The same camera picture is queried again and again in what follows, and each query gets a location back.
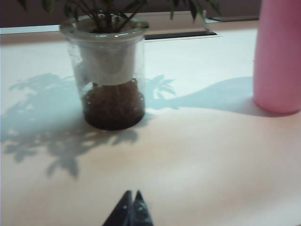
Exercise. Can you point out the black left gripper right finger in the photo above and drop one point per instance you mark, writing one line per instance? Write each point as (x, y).
(141, 212)

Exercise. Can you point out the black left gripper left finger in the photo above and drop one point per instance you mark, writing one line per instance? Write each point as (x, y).
(121, 212)

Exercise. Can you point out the pink plastic watering can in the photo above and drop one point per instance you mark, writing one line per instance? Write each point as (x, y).
(277, 70)

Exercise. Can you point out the white inner plant pot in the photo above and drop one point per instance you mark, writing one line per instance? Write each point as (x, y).
(105, 63)

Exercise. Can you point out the clear glass outer pot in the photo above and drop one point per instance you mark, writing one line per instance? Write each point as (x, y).
(113, 113)

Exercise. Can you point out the grey desk partition panel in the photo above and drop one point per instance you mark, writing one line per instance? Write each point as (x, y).
(28, 14)

